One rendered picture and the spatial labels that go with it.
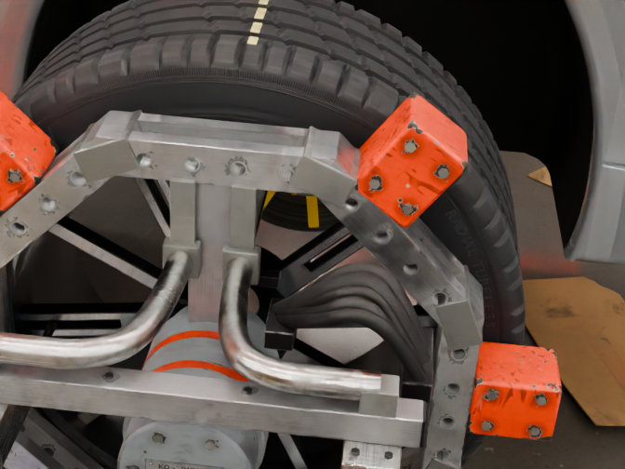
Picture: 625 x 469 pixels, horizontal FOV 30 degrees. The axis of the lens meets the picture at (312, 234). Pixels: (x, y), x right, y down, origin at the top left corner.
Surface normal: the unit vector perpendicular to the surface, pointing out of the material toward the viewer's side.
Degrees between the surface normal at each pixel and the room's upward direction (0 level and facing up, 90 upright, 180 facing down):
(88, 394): 90
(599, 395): 2
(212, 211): 90
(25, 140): 45
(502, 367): 0
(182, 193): 90
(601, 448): 0
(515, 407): 90
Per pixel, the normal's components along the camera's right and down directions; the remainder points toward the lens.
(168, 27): -0.17, -0.86
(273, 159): -0.09, 0.51
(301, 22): 0.23, -0.83
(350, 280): -0.27, -0.28
